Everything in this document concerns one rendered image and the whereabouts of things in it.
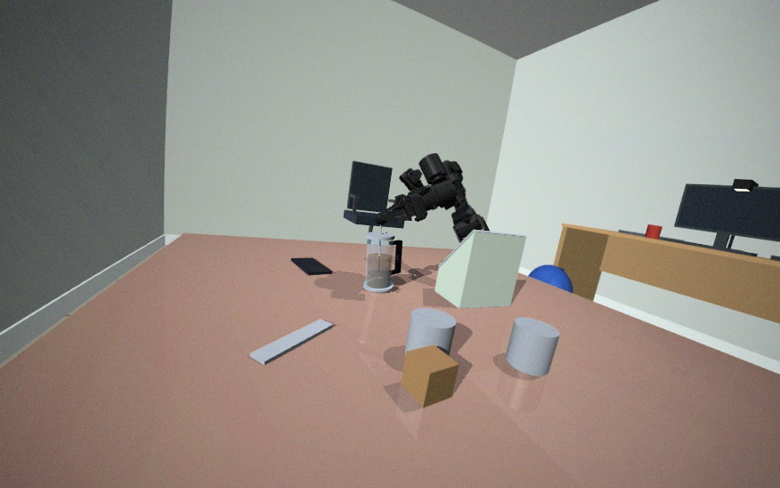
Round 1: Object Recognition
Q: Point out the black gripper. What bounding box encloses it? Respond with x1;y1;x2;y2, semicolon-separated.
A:
379;186;440;222

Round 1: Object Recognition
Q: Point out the glass french press coffee maker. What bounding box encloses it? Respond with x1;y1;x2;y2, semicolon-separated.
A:
363;213;402;293

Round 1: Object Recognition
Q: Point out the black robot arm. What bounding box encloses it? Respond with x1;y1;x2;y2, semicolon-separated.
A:
399;153;490;243

